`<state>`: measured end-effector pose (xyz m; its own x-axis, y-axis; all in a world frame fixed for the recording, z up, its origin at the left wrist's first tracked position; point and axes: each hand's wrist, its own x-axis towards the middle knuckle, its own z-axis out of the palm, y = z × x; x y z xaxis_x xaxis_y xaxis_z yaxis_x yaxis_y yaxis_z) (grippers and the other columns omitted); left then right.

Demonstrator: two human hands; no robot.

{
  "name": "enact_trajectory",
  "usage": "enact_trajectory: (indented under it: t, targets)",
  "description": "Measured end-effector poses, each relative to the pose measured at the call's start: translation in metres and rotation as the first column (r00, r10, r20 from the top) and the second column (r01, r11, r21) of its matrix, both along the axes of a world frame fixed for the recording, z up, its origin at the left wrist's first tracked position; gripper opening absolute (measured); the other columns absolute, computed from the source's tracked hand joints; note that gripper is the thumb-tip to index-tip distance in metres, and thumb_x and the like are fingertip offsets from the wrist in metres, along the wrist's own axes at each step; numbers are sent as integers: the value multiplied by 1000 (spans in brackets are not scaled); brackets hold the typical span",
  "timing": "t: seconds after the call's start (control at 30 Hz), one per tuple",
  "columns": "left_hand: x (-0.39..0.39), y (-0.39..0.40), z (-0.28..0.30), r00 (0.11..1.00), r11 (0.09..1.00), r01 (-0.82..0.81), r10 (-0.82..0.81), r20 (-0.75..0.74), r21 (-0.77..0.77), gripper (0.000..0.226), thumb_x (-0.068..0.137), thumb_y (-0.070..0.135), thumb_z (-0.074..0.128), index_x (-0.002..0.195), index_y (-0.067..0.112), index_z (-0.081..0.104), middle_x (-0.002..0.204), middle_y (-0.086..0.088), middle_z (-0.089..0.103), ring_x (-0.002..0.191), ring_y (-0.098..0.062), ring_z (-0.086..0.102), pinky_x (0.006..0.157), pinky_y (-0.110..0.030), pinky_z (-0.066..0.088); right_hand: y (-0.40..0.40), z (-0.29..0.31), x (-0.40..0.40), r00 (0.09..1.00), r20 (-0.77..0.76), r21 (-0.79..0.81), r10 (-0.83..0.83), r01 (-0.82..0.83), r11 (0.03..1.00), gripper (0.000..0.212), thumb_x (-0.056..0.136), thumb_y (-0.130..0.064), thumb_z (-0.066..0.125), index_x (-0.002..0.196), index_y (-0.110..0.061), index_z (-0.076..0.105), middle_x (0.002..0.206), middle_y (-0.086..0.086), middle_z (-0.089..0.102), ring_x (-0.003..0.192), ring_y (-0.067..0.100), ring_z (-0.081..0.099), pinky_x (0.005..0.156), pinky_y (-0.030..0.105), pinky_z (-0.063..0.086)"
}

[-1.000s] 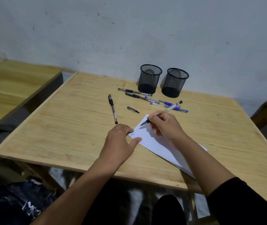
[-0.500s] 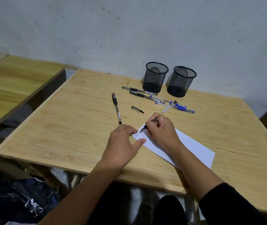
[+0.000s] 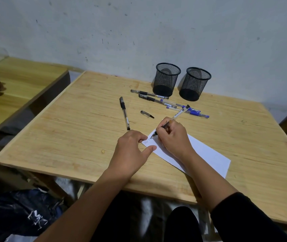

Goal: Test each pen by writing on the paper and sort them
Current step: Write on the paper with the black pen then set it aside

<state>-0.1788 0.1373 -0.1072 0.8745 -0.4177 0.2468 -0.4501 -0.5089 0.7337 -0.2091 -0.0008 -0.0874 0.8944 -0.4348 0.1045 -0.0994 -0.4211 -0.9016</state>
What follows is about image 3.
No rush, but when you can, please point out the person's right hand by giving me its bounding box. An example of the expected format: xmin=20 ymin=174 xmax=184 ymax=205
xmin=156 ymin=117 xmax=196 ymax=162

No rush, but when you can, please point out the person's left hand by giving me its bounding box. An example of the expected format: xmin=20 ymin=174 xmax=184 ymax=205
xmin=107 ymin=130 xmax=157 ymax=180

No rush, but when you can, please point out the clear black ink pen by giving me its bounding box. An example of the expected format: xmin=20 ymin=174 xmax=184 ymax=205
xmin=150 ymin=105 xmax=191 ymax=139

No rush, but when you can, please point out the white paper sheet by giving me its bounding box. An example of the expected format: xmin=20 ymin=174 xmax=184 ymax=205
xmin=141 ymin=128 xmax=231 ymax=179

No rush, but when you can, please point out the person's left forearm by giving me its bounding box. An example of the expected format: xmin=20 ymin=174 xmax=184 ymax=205
xmin=34 ymin=169 xmax=132 ymax=242

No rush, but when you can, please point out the person's right forearm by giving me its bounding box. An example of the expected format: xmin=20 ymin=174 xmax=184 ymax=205
xmin=183 ymin=152 xmax=287 ymax=242

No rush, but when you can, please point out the blue gel pen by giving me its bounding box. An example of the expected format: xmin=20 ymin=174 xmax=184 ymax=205
xmin=160 ymin=99 xmax=201 ymax=114
xmin=166 ymin=106 xmax=210 ymax=119

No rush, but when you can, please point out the capped black gel pen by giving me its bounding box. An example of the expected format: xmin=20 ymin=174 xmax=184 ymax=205
xmin=119 ymin=97 xmax=131 ymax=131
xmin=138 ymin=94 xmax=178 ymax=109
xmin=130 ymin=89 xmax=169 ymax=100

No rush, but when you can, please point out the black mesh pen cup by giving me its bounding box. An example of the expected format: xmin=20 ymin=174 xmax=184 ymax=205
xmin=152 ymin=63 xmax=181 ymax=97
xmin=179 ymin=67 xmax=212 ymax=102

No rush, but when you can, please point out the person's black trouser leg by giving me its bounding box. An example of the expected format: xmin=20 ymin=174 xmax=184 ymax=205
xmin=164 ymin=206 xmax=204 ymax=242

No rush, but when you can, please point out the wooden table leg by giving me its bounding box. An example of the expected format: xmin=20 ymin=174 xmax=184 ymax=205
xmin=25 ymin=171 xmax=75 ymax=207

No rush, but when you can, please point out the black plastic bag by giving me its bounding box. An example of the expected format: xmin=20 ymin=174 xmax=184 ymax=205
xmin=0 ymin=189 xmax=64 ymax=237

